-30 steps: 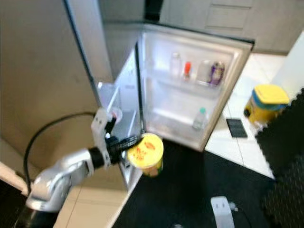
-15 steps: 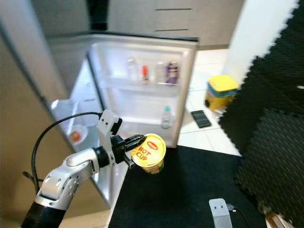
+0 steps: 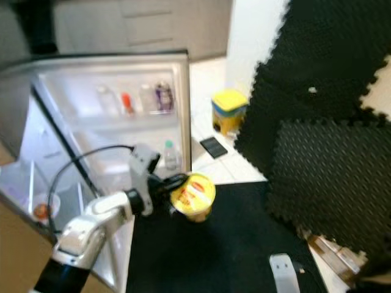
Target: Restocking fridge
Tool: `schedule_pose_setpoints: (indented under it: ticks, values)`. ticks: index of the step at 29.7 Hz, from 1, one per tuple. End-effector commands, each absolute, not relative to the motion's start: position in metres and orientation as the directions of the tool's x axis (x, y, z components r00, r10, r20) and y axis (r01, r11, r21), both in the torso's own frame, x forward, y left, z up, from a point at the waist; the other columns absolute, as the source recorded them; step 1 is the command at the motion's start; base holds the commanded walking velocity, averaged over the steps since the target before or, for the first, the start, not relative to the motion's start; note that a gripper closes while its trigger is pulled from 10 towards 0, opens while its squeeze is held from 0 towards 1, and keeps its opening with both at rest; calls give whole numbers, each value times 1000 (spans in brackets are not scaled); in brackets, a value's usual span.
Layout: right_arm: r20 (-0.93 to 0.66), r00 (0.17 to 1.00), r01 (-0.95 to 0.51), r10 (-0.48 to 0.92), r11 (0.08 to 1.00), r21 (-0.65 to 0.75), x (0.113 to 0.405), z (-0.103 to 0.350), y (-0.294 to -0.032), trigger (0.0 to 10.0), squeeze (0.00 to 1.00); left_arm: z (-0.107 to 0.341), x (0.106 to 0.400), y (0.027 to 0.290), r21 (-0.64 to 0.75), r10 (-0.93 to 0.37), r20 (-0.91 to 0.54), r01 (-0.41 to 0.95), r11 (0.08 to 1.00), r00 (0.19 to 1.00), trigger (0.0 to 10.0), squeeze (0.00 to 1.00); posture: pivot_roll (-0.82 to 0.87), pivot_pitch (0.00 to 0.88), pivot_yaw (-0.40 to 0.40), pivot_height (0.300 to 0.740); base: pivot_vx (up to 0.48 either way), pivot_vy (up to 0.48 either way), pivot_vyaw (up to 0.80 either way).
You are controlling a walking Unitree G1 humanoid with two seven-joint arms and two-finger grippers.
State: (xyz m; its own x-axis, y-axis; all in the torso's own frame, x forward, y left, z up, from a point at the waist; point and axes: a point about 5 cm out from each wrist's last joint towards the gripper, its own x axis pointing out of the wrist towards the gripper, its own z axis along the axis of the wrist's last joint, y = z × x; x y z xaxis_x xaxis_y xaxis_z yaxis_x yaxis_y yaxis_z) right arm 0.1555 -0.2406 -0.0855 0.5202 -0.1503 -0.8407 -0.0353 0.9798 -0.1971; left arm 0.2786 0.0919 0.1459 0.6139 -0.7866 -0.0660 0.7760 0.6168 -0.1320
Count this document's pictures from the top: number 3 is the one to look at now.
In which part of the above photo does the diamond textured black foam mat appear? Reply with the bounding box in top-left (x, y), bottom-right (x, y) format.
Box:
top-left (266, 119), bottom-right (391, 263)

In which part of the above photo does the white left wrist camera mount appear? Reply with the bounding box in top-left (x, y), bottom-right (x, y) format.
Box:
top-left (130, 143), bottom-right (163, 215)

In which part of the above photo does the red capped small bottle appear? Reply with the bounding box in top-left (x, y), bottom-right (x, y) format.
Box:
top-left (122, 92), bottom-right (136, 115)

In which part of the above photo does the yellow instant cup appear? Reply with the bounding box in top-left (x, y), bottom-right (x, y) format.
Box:
top-left (170, 173), bottom-right (216, 222)

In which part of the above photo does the clear glass jar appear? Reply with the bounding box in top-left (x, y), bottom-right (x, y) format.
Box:
top-left (141, 84), bottom-right (158, 114)

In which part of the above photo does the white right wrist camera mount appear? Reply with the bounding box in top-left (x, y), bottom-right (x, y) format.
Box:
top-left (270, 253), bottom-right (303, 293)

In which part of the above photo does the grey fridge lower door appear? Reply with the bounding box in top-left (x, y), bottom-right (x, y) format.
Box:
top-left (0, 51), bottom-right (191, 202)

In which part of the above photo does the green capped water bottle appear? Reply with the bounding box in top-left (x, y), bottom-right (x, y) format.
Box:
top-left (162, 140), bottom-right (181, 175)

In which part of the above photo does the grey kitchen cabinet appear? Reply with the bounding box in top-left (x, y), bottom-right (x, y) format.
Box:
top-left (52, 0), bottom-right (233, 60)

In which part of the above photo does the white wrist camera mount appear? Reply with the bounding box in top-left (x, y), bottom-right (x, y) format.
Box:
top-left (130, 143), bottom-right (163, 215)
top-left (270, 253), bottom-right (303, 293)

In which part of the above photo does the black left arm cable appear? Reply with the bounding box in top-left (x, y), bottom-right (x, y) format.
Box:
top-left (49, 145), bottom-right (136, 236)

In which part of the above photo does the large black foam puzzle mat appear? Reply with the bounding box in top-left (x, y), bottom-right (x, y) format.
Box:
top-left (233, 0), bottom-right (391, 178)

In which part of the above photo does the purple drink can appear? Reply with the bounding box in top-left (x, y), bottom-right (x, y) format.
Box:
top-left (156, 82), bottom-right (174, 115)

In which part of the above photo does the grey steel fridge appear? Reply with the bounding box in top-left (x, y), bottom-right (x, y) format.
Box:
top-left (0, 0), bottom-right (191, 293)

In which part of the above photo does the yellow bin blue band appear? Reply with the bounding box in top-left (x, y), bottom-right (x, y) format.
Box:
top-left (211, 89), bottom-right (249, 136)

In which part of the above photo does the black flat floor scale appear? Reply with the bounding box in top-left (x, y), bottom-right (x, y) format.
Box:
top-left (200, 136), bottom-right (229, 159)

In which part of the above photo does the small clear plastic bottle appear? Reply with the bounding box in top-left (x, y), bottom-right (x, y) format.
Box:
top-left (98, 85), bottom-right (117, 117)

